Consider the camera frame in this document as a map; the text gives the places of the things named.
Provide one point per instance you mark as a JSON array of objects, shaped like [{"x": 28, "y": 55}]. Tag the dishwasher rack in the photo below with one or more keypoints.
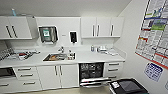
[{"x": 90, "y": 70}]

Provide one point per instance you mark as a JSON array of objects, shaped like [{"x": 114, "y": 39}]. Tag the stainless steel dishwasher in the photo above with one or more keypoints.
[{"x": 91, "y": 75}]

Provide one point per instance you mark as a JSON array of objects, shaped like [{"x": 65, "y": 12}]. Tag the black soap dispenser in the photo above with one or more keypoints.
[{"x": 73, "y": 36}]

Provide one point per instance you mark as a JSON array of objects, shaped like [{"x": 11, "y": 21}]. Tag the chrome faucet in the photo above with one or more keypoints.
[{"x": 61, "y": 49}]

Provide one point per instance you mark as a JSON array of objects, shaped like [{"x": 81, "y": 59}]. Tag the stainless steel sink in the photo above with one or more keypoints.
[{"x": 58, "y": 57}]

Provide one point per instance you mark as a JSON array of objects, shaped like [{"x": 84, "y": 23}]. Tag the white narrow drawer unit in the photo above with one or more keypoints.
[{"x": 113, "y": 69}]

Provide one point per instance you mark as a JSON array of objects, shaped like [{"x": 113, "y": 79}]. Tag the steel paper towel dispenser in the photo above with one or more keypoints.
[{"x": 47, "y": 34}]

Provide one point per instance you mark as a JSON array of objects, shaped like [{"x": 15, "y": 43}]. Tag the grey bin black lid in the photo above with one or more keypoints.
[{"x": 128, "y": 86}]

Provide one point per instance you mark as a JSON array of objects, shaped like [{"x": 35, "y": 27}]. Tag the dish drying rack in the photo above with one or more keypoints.
[{"x": 20, "y": 54}]

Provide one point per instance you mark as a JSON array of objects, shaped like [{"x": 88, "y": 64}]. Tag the white wide drawer unit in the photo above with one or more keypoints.
[{"x": 27, "y": 78}]

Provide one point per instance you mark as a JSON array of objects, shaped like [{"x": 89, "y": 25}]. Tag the small teal item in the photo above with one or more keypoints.
[{"x": 13, "y": 12}]

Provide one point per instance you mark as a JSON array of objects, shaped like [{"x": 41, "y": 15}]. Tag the black built-in microwave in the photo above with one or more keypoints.
[{"x": 6, "y": 72}]

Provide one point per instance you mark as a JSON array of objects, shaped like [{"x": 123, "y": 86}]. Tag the white drawer under microwave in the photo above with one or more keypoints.
[{"x": 6, "y": 85}]

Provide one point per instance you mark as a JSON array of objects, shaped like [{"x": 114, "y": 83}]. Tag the large wall notice poster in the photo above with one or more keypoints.
[{"x": 155, "y": 31}]

